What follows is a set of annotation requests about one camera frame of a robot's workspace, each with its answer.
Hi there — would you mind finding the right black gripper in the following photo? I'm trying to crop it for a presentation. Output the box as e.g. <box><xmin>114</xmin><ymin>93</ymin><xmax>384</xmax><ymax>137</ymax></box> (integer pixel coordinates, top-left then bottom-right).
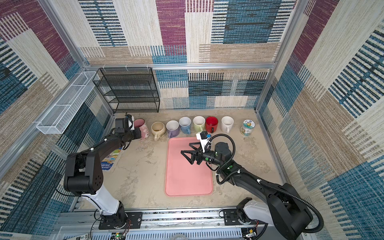
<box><xmin>181</xmin><ymin>141</ymin><xmax>223</xmax><ymax>167</ymax></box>

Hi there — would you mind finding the pink ghost pattern mug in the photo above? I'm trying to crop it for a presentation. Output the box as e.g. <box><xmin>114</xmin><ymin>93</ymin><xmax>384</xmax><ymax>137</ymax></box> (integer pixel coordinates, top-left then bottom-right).
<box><xmin>134</xmin><ymin>119</ymin><xmax>150</xmax><ymax>139</ymax></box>

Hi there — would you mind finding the blue dotted ceramic mug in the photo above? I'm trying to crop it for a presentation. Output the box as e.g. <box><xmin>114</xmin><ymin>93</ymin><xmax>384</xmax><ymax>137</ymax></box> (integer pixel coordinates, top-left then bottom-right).
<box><xmin>179</xmin><ymin>117</ymin><xmax>192</xmax><ymax>135</ymax></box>

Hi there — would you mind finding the purple ceramic mug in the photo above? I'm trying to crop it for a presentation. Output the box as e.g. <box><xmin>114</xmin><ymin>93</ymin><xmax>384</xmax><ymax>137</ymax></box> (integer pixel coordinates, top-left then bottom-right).
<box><xmin>166</xmin><ymin>120</ymin><xmax>180</xmax><ymax>139</ymax></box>

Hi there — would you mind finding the light green ceramic mug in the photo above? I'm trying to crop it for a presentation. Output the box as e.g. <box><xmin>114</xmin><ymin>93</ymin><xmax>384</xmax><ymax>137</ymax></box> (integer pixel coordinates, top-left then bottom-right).
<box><xmin>193</xmin><ymin>116</ymin><xmax>206</xmax><ymax>133</ymax></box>

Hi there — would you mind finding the red ceramic mug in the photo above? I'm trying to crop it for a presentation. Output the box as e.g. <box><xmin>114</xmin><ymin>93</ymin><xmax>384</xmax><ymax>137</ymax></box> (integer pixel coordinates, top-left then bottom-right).
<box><xmin>206</xmin><ymin>116</ymin><xmax>219</xmax><ymax>134</ymax></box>

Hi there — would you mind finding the white ceramic mug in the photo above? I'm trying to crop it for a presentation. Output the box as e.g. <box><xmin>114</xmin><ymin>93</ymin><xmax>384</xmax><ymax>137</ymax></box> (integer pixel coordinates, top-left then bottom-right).
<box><xmin>221</xmin><ymin>116</ymin><xmax>234</xmax><ymax>133</ymax></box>

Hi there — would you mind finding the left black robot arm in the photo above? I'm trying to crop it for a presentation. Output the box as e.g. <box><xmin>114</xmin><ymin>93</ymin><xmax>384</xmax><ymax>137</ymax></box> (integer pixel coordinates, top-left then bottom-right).
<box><xmin>64</xmin><ymin>114</ymin><xmax>141</xmax><ymax>230</ymax></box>

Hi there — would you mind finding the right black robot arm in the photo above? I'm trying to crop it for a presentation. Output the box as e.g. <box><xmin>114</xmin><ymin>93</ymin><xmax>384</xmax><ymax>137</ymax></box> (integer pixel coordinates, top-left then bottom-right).
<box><xmin>181</xmin><ymin>142</ymin><xmax>324</xmax><ymax>240</ymax></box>

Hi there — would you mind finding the pink plastic tray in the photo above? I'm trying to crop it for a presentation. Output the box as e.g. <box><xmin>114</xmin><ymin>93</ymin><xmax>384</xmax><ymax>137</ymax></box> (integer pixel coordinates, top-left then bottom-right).
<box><xmin>165</xmin><ymin>137</ymin><xmax>214</xmax><ymax>197</ymax></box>

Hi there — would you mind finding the blue treehouse paperback book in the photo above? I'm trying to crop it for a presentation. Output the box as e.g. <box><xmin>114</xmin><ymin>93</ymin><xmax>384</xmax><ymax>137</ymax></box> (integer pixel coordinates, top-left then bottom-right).
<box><xmin>101</xmin><ymin>148</ymin><xmax>124</xmax><ymax>172</ymax></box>

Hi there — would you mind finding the green lidded yogurt cup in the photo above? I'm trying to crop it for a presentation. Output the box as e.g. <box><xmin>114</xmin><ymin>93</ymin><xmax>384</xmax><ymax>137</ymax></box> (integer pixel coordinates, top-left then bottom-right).
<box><xmin>240</xmin><ymin>120</ymin><xmax>256</xmax><ymax>136</ymax></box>

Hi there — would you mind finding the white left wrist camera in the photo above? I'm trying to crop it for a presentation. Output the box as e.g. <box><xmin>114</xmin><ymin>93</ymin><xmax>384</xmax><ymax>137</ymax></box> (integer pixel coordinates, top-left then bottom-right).
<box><xmin>124</xmin><ymin>114</ymin><xmax>135</xmax><ymax>131</ymax></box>

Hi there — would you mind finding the black wire mesh shelf rack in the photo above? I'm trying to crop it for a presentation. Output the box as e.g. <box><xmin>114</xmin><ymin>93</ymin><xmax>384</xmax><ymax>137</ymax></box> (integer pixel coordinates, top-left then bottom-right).
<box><xmin>93</xmin><ymin>67</ymin><xmax>161</xmax><ymax>114</ymax></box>

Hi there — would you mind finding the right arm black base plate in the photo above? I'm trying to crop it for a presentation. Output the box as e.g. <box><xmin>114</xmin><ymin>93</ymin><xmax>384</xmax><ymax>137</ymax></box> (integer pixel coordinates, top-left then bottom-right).
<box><xmin>219</xmin><ymin>209</ymin><xmax>251</xmax><ymax>226</ymax></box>

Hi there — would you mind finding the white wire mesh basket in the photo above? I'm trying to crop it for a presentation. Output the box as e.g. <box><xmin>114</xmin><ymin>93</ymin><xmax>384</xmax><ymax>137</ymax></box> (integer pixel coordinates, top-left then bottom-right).
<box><xmin>36</xmin><ymin>72</ymin><xmax>96</xmax><ymax>135</ymax></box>

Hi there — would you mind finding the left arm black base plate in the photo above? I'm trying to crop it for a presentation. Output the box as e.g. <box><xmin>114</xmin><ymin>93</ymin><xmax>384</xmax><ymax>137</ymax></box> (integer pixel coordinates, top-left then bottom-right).
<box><xmin>98</xmin><ymin>212</ymin><xmax>143</xmax><ymax>230</ymax></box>

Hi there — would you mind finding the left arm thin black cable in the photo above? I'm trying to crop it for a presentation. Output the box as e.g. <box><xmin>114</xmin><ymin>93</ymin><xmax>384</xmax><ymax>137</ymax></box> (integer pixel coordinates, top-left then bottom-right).
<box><xmin>53</xmin><ymin>179</ymin><xmax>104</xmax><ymax>239</ymax></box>

